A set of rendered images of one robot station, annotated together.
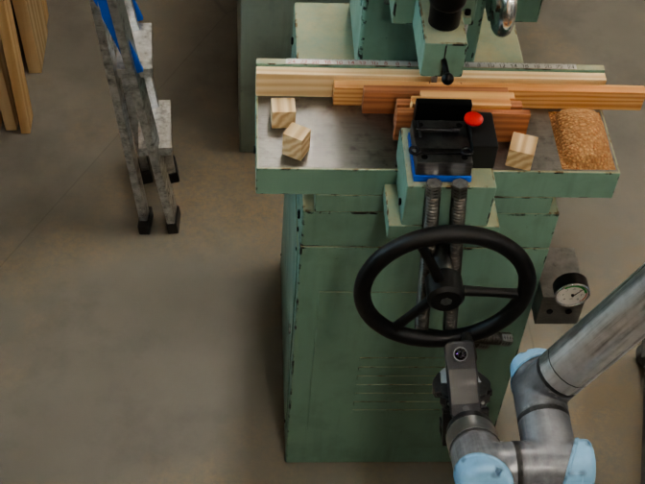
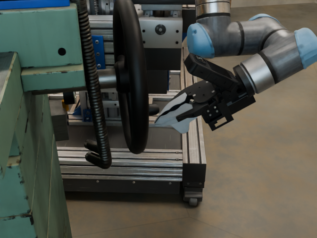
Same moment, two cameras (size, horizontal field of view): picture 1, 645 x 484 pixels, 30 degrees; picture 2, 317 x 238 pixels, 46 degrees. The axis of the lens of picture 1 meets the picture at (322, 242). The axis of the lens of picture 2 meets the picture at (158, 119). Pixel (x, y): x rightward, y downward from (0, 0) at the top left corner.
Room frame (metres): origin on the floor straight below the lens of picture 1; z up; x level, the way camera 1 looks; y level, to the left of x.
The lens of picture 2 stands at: (1.23, 0.44, 1.10)
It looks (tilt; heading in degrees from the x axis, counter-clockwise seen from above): 31 degrees down; 264
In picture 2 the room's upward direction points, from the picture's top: straight up
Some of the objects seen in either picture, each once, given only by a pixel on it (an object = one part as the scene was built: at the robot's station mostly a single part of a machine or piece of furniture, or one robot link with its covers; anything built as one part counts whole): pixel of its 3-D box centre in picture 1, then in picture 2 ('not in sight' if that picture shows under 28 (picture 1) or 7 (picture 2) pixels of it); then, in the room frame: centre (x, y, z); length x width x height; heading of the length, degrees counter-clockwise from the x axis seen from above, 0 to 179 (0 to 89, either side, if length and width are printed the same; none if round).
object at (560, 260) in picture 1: (556, 286); (45, 121); (1.45, -0.44, 0.58); 0.12 x 0.08 x 0.08; 6
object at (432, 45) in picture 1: (440, 36); not in sight; (1.58, -0.16, 1.03); 0.14 x 0.07 x 0.09; 6
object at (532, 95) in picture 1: (489, 95); not in sight; (1.57, -0.26, 0.92); 0.54 x 0.02 x 0.04; 96
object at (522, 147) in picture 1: (521, 151); not in sight; (1.44, -0.31, 0.92); 0.05 x 0.04 x 0.04; 168
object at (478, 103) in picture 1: (458, 116); not in sight; (1.49, -0.21, 0.94); 0.16 x 0.02 x 0.07; 96
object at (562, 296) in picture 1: (569, 291); (68, 96); (1.38, -0.44, 0.65); 0.06 x 0.04 x 0.08; 96
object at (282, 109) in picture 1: (282, 112); not in sight; (1.48, 0.08, 0.92); 0.04 x 0.04 x 0.04; 9
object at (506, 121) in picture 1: (461, 125); not in sight; (1.48, -0.21, 0.93); 0.22 x 0.01 x 0.06; 96
